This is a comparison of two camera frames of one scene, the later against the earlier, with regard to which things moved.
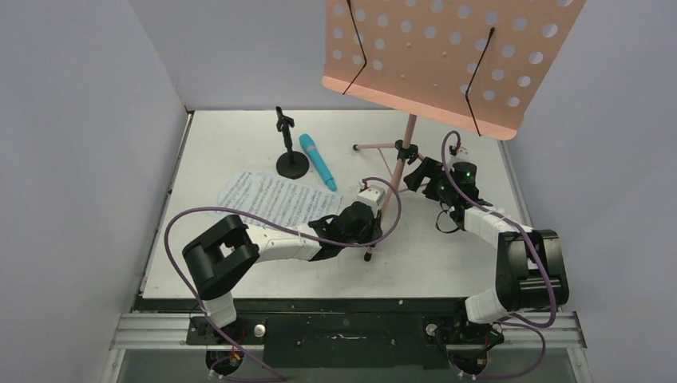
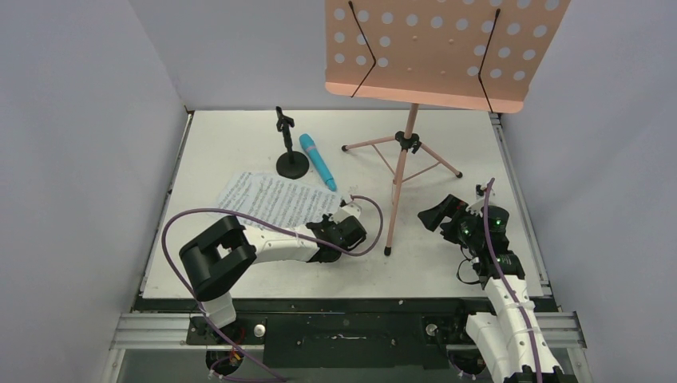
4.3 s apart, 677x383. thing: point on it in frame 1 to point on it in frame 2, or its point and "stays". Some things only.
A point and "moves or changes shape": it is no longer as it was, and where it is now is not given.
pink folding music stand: x=476 y=65 moves or changes shape
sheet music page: x=289 y=202 stays
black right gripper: x=425 y=175 to x=452 y=218
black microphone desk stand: x=292 y=164 stays
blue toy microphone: x=316 y=159 stays
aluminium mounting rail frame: x=537 y=330 stays
